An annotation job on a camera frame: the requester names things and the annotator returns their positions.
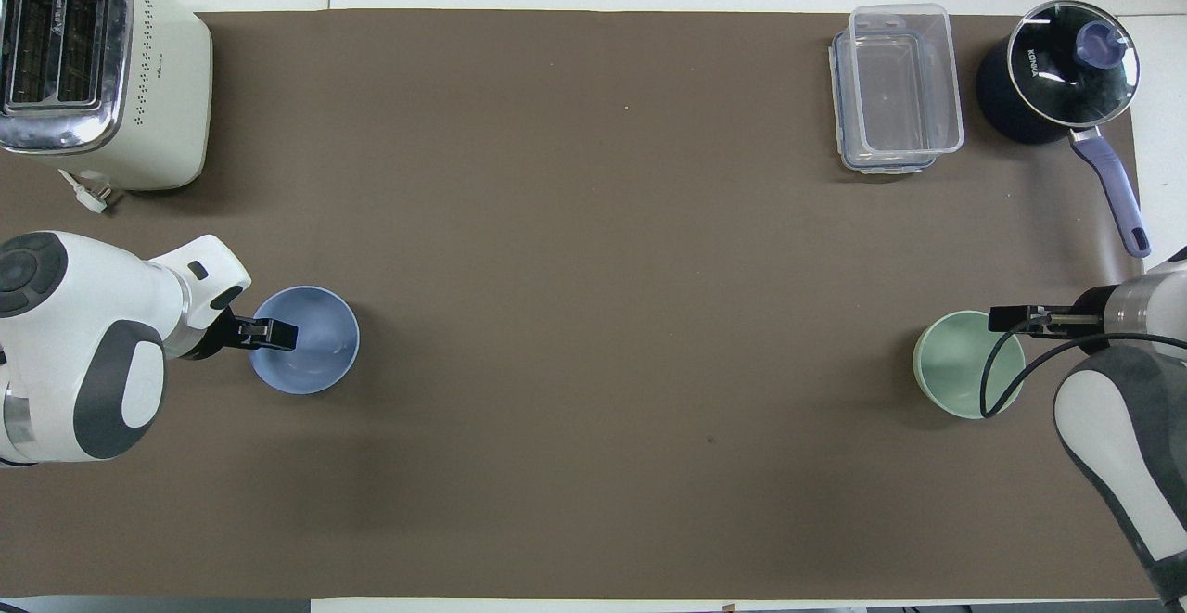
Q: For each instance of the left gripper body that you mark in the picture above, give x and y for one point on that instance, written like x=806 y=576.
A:
x=223 y=333

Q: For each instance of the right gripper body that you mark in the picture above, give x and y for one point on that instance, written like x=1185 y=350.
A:
x=1094 y=321

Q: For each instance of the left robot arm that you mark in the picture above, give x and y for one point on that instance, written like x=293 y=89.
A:
x=83 y=316

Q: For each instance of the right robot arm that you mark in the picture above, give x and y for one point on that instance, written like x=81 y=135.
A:
x=1113 y=427

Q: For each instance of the blue bowl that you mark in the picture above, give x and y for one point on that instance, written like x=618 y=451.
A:
x=320 y=358

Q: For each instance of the green bowl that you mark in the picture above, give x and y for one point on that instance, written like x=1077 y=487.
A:
x=950 y=367

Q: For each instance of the glass lid with purple knob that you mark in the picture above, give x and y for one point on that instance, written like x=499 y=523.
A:
x=1057 y=84

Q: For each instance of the cream toaster with chrome top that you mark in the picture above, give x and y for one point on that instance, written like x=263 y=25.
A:
x=158 y=84

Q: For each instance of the clear plastic container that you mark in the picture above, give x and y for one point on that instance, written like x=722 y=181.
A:
x=904 y=84

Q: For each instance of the clear lid with blue seal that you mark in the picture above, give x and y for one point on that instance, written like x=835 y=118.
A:
x=840 y=94

